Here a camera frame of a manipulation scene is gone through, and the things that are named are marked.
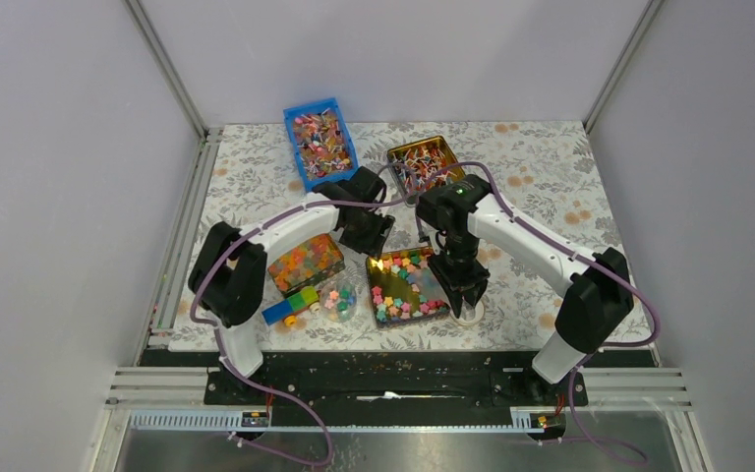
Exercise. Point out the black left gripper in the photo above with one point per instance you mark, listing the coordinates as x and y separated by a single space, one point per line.
375 243

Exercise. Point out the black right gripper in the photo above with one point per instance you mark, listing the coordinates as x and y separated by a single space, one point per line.
455 281

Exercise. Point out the gold tin star candies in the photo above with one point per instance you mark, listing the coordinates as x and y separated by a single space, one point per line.
403 289

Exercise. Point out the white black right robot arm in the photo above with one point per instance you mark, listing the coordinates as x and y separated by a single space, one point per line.
594 287

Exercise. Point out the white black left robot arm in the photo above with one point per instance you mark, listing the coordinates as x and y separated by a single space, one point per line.
228 276

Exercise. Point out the gold tin pastel candies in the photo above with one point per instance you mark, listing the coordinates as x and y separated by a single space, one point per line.
308 264

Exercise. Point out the white round jar lid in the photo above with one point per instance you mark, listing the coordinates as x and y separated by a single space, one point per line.
469 315

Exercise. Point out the floral tablecloth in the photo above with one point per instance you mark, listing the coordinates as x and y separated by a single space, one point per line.
546 169

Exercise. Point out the gold tin with lollipops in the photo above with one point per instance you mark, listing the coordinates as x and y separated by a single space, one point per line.
420 163

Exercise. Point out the blue plastic candy bin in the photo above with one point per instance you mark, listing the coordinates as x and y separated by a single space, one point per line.
323 149

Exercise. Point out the colourful toy block truck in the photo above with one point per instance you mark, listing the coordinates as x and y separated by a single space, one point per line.
288 310

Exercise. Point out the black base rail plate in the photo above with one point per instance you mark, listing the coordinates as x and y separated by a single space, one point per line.
392 389

